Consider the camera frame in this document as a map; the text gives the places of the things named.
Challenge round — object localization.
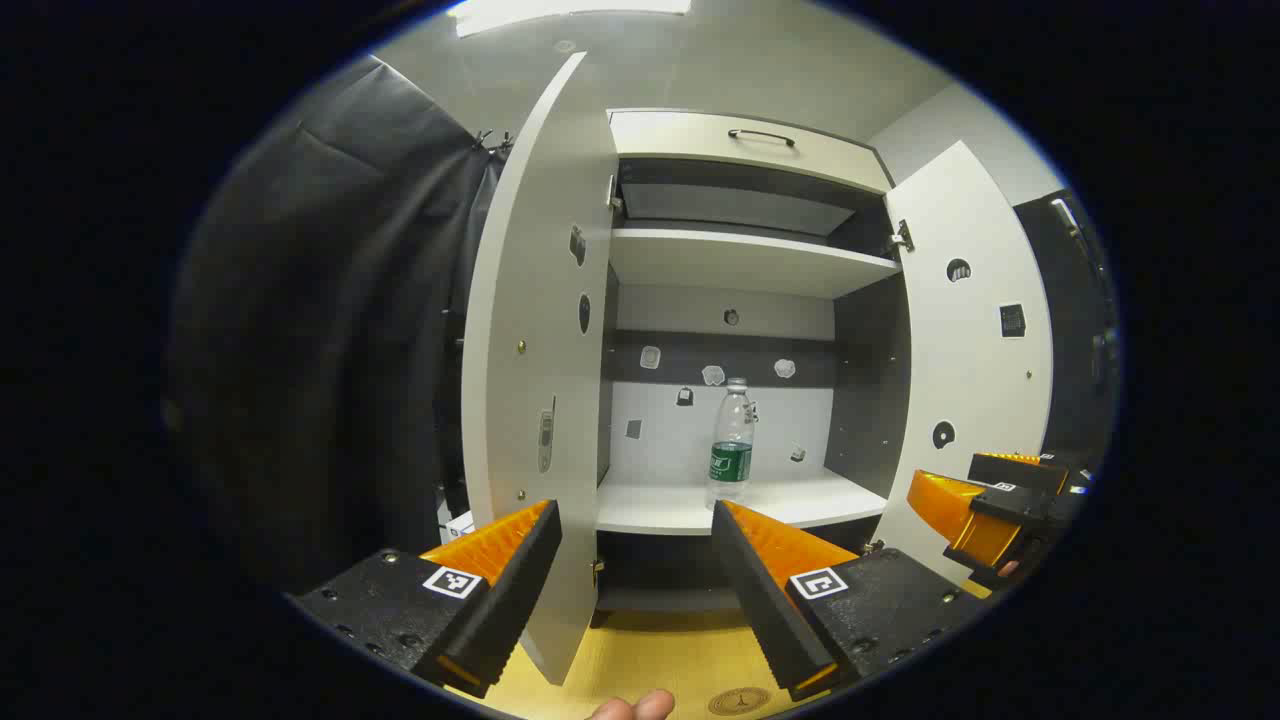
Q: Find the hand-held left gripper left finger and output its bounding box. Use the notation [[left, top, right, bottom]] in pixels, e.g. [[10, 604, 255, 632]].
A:
[[285, 498, 563, 699]]

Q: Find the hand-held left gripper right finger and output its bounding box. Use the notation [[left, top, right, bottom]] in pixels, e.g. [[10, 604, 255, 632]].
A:
[[711, 499, 991, 703]]

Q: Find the white cabinet door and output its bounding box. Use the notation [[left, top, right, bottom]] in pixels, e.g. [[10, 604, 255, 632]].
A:
[[460, 52, 619, 687], [868, 140, 1056, 591]]

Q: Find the round brown coaster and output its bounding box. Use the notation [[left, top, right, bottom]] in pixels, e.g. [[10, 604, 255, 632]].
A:
[[707, 686, 773, 717]]

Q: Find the clear plastic bottle green label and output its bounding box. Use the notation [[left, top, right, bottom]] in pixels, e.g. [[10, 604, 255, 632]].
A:
[[706, 377, 757, 511]]

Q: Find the grey and white cabinet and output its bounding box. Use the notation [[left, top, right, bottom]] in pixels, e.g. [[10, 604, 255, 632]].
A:
[[595, 108, 913, 613]]

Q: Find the white cabinet drawer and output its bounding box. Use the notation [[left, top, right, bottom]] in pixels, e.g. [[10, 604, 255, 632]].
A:
[[608, 108, 893, 196]]

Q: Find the black backdrop cloth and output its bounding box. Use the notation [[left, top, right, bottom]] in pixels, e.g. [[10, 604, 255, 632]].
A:
[[1012, 190, 1121, 461], [165, 55, 511, 601]]

